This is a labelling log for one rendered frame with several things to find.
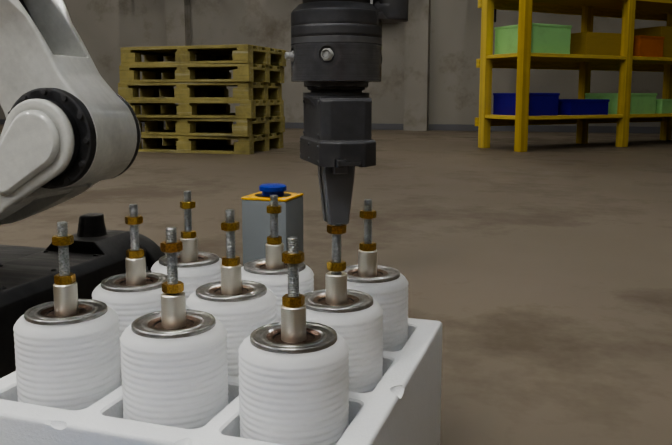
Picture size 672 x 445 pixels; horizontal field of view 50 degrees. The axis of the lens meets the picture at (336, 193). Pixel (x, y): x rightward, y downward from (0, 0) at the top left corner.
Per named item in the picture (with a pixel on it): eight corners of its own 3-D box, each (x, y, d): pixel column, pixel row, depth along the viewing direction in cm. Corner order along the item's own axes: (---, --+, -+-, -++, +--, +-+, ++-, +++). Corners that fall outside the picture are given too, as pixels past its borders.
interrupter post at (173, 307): (157, 332, 66) (156, 296, 65) (164, 324, 68) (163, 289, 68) (184, 332, 66) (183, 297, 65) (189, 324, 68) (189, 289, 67)
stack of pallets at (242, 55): (116, 151, 588) (112, 46, 577) (168, 145, 666) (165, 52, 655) (250, 155, 554) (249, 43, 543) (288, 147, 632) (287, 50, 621)
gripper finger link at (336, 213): (321, 224, 72) (321, 161, 71) (352, 222, 73) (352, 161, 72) (325, 226, 71) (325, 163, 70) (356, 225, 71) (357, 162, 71)
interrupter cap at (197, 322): (120, 341, 63) (119, 334, 63) (144, 315, 71) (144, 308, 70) (206, 342, 63) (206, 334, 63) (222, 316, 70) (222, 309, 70)
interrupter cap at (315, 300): (333, 320, 69) (333, 313, 69) (284, 303, 74) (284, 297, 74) (388, 305, 74) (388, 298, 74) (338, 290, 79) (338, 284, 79)
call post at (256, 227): (243, 405, 109) (240, 199, 104) (262, 387, 115) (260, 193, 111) (288, 411, 106) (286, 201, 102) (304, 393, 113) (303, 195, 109)
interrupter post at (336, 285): (335, 309, 73) (335, 277, 72) (319, 304, 74) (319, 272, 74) (352, 304, 74) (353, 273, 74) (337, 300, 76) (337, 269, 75)
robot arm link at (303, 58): (401, 166, 67) (403, 35, 66) (299, 169, 65) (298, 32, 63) (361, 155, 79) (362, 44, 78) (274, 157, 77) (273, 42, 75)
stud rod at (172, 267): (167, 310, 66) (165, 228, 65) (168, 307, 67) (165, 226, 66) (178, 309, 66) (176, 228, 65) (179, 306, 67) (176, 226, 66)
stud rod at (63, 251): (58, 299, 70) (54, 222, 69) (67, 297, 71) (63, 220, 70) (64, 301, 69) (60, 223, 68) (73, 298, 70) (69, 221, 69)
